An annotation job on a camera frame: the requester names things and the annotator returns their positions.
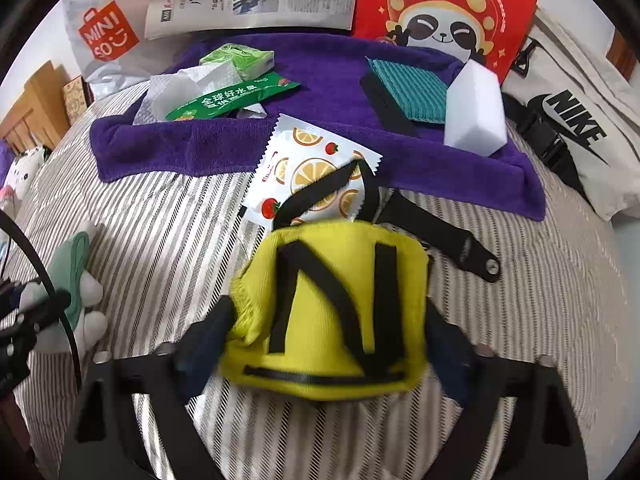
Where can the white Nike bag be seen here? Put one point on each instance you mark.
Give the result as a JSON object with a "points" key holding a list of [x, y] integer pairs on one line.
{"points": [[583, 98]]}

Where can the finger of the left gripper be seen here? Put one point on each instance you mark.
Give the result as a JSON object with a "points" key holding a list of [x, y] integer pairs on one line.
{"points": [[21, 337]]}

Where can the striped bed cover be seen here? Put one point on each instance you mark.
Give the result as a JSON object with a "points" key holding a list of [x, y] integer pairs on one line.
{"points": [[168, 245]]}

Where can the orange fruit print packet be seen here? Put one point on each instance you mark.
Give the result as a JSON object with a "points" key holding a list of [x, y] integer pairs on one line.
{"points": [[297, 155]]}

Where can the purple towel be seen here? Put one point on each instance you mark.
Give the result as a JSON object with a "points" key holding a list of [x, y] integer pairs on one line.
{"points": [[328, 69]]}

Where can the green snack packet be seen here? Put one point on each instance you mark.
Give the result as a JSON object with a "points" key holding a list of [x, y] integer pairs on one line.
{"points": [[226, 100]]}

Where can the white tissue cloth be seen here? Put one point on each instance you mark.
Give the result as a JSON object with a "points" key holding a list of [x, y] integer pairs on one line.
{"points": [[169, 91]]}

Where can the red panda paper bag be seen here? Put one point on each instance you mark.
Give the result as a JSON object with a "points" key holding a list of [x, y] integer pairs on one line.
{"points": [[489, 32]]}

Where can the brown patterned box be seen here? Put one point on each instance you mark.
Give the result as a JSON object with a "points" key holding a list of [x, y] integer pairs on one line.
{"points": [[77, 97]]}

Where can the teal scrubbing pad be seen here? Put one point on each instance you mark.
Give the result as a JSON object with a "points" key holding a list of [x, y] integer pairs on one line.
{"points": [[419, 93]]}

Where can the white plush toy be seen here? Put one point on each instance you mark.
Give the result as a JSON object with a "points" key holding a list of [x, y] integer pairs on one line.
{"points": [[20, 176]]}

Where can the white Miniso shopping bag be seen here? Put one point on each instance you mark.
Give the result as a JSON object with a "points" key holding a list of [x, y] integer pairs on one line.
{"points": [[109, 46]]}

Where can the mint green white cloth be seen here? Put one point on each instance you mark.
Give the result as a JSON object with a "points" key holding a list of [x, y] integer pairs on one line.
{"points": [[67, 270]]}

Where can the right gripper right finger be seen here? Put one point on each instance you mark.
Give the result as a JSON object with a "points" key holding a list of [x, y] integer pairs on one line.
{"points": [[475, 382]]}

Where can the green tissue pack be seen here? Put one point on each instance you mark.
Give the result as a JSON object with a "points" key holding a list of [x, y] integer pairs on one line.
{"points": [[250, 63]]}

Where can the white sponge block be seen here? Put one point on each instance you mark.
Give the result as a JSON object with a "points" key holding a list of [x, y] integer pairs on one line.
{"points": [[475, 119]]}

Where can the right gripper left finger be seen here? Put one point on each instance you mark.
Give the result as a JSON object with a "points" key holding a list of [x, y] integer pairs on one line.
{"points": [[195, 360]]}

